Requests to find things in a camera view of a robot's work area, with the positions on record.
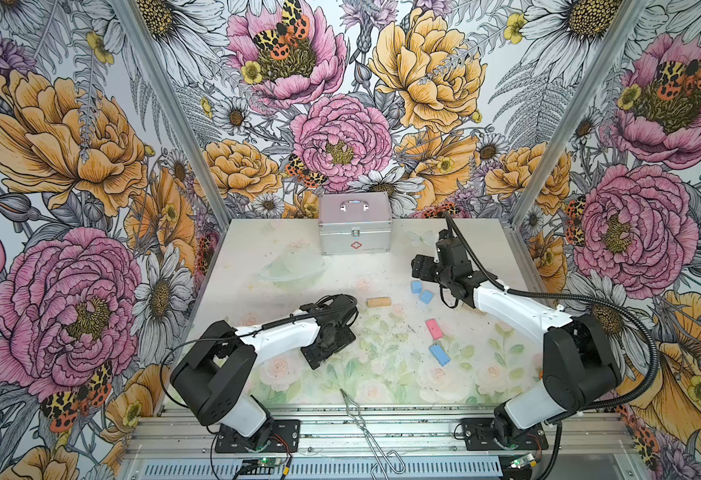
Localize natural wood block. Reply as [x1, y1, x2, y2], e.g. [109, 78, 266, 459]
[365, 297, 392, 308]

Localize pink rectangular block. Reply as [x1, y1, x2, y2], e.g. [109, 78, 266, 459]
[425, 318, 444, 341]

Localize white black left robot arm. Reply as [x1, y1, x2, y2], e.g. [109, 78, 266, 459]
[164, 294, 358, 451]

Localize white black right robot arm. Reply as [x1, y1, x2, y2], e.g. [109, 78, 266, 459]
[411, 215, 660, 449]

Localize blue rectangular block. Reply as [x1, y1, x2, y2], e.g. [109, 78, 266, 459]
[428, 343, 451, 367]

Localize light blue cube right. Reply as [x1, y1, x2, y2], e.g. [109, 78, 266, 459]
[418, 290, 434, 304]

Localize light blue cube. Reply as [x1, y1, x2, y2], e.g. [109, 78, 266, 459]
[410, 280, 423, 294]
[418, 290, 434, 304]

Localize light blue cube left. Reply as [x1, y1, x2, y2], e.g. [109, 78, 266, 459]
[410, 280, 423, 294]

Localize clear plastic bowl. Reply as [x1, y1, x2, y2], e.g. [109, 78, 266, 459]
[258, 249, 328, 292]

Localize silver aluminium case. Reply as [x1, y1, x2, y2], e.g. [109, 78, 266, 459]
[318, 192, 393, 255]

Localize left green circuit board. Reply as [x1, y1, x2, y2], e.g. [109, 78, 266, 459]
[236, 457, 292, 475]

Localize green circuit board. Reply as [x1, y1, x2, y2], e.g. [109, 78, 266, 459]
[236, 457, 292, 475]
[509, 454, 537, 469]

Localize right green circuit board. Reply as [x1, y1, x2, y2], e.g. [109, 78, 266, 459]
[509, 454, 537, 469]

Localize metal wire tongs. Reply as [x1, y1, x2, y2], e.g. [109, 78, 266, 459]
[340, 389, 406, 479]

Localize aluminium rail frame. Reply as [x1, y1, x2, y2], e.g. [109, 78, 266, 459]
[124, 405, 635, 460]

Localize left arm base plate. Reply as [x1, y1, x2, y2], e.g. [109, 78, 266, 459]
[214, 419, 302, 454]

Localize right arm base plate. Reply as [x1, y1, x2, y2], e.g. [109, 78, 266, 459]
[452, 417, 549, 452]

